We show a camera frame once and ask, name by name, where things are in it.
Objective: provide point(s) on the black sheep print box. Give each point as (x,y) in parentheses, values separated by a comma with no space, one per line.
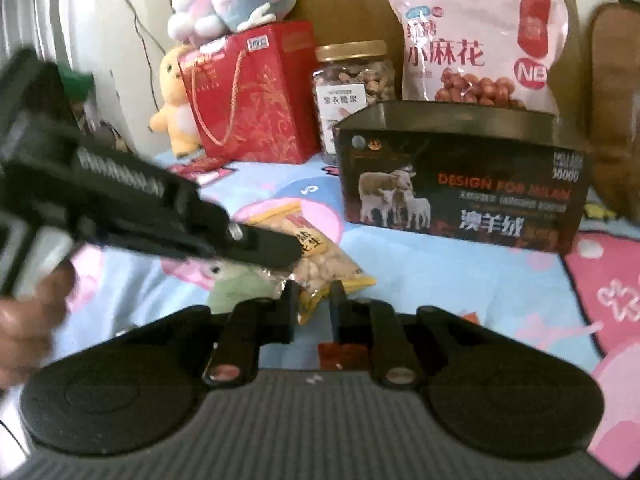
(513,178)

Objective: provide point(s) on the green bag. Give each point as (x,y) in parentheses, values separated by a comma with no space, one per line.
(77,86)

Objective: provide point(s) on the small red packet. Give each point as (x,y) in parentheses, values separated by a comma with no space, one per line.
(203,171)

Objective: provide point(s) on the peppa pig bed sheet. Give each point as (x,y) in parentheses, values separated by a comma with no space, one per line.
(583,307)

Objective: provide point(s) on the yellow peanut snack bag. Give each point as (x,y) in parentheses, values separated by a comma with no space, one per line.
(322,262)

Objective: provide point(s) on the red gift bag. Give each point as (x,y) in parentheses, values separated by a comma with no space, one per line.
(251,94)

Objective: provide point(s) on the yellow duck plush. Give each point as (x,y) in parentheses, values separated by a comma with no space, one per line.
(175,117)

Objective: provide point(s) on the pink snack bag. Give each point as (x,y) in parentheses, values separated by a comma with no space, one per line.
(488,52)

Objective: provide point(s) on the gold lid cashew jar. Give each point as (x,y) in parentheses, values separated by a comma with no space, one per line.
(348,78)

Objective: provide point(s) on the person's left hand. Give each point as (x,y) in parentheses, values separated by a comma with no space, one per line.
(27,325)

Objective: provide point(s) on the pink blue plush toy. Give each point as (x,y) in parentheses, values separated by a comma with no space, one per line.
(199,22)

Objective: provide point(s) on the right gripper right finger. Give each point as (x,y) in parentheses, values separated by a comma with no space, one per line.
(376,326)

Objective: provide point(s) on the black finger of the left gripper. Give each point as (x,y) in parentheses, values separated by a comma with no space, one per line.
(257,246)

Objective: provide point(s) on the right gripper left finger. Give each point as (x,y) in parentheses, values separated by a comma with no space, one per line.
(251,325)

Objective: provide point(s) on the brown seat cushion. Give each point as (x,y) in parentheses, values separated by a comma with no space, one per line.
(614,105)

